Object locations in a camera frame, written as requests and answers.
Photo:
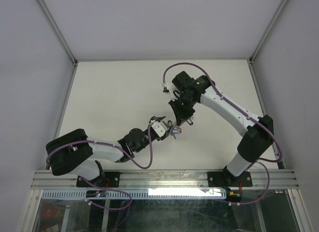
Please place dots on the left aluminium frame post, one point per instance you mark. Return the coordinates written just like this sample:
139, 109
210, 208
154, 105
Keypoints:
56, 30

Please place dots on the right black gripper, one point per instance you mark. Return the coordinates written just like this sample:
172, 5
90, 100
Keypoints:
181, 116

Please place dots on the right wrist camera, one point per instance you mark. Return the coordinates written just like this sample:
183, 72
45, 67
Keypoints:
168, 88

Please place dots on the aluminium mounting rail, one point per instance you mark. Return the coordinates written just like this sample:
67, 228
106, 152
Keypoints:
257, 179

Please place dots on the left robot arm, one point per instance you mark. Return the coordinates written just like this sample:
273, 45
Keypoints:
77, 153

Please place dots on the keyring with yellow handle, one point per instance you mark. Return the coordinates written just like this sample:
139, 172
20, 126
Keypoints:
173, 124

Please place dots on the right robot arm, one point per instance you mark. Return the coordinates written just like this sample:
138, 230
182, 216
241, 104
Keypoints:
255, 131

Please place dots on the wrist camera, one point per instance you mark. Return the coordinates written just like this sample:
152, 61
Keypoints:
168, 88
160, 128

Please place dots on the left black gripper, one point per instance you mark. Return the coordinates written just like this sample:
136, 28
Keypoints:
158, 119

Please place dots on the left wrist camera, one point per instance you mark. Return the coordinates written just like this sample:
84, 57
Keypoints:
160, 128

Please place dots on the white slotted cable duct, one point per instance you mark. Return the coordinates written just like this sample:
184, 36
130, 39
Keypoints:
159, 193

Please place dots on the right aluminium frame post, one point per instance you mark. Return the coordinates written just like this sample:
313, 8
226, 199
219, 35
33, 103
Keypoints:
269, 29

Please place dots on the aluminium frame post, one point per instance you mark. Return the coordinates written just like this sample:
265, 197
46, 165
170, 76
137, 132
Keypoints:
56, 30
269, 29

